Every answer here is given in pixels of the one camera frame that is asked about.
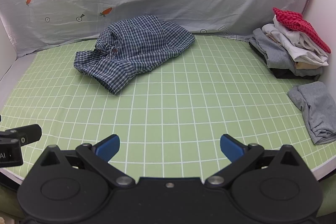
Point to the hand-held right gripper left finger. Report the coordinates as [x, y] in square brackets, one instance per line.
[109, 146]

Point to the black folded garment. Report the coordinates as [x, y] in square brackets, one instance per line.
[283, 74]

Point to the blue plaid shirt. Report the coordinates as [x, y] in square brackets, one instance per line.
[136, 50]

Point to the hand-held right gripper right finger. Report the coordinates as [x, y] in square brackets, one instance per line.
[231, 146]

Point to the grey crumpled garment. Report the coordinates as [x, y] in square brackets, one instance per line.
[315, 111]

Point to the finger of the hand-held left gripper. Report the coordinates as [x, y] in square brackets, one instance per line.
[29, 133]

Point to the beige folded garment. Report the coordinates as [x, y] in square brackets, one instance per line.
[304, 65]

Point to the grey folded garment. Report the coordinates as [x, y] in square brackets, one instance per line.
[273, 53]

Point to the red checked cloth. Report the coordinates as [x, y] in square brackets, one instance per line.
[299, 22]

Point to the green grid mat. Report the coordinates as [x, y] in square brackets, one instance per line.
[183, 103]

